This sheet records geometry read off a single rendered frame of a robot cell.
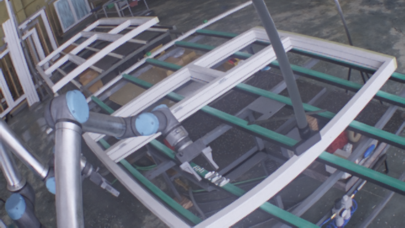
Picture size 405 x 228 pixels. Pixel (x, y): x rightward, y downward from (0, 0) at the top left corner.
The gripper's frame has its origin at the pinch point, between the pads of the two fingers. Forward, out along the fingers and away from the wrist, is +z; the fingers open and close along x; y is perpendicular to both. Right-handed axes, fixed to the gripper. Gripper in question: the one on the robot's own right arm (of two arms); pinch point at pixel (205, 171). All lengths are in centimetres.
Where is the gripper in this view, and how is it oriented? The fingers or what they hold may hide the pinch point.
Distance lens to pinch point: 205.8
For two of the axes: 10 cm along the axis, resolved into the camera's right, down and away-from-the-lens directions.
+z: 6.1, 7.6, -2.0
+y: 1.8, -3.8, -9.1
